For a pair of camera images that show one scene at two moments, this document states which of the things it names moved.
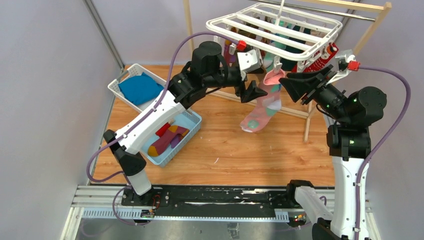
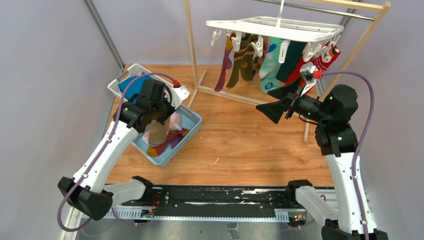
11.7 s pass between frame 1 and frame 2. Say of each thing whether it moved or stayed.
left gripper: moved
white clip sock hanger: moved
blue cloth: stayed
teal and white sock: moved
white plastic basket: stayed
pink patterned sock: moved
